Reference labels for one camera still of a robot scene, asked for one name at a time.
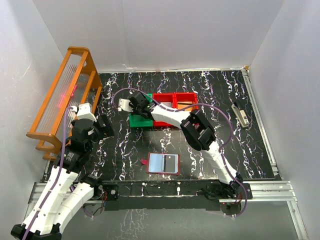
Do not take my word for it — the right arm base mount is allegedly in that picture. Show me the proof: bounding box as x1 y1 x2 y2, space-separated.
197 181 253 217

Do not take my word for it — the black grey stapler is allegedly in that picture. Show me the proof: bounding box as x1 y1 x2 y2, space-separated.
231 101 250 128

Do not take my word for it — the red bin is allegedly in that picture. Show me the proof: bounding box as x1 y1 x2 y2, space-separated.
152 93 174 128
173 92 198 109

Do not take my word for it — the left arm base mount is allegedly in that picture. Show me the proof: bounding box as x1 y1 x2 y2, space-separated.
81 183 119 218

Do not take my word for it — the red leather card holder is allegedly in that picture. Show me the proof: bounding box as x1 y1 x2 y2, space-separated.
142 152 180 176

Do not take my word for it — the green plastic bin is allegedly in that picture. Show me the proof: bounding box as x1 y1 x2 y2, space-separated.
129 91 153 128

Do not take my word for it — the red bin left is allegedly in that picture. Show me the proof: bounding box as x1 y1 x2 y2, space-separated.
152 93 174 128

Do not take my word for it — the red bin right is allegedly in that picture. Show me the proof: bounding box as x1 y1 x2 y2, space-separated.
173 92 198 109

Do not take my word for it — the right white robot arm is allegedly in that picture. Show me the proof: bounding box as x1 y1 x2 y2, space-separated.
117 90 243 196

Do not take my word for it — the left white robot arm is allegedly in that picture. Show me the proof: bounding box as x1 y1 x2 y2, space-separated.
10 103 114 240

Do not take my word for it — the grey striped card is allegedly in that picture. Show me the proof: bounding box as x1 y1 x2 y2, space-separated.
162 101 173 108

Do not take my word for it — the orange wooden rack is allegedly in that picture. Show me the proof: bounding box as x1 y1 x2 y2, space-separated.
26 46 103 161

